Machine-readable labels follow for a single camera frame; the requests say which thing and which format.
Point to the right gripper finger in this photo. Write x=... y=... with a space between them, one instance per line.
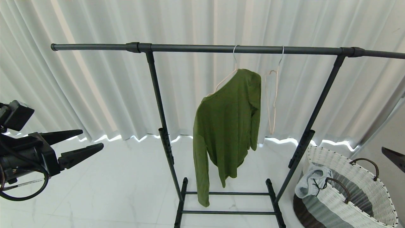
x=397 y=160

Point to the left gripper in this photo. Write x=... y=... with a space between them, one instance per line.
x=28 y=158

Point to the pale grey shorts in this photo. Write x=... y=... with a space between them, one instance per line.
x=308 y=183

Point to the green shirt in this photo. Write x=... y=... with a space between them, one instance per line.
x=227 y=126

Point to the pink clothes hanger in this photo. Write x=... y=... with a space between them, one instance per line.
x=235 y=60
x=272 y=129

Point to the white laundry basket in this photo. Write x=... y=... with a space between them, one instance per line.
x=332 y=205

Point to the black clothes rack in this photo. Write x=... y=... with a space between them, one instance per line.
x=221 y=49

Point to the white curtain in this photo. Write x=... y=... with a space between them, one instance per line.
x=95 y=79

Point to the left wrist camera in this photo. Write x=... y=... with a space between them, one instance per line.
x=17 y=115

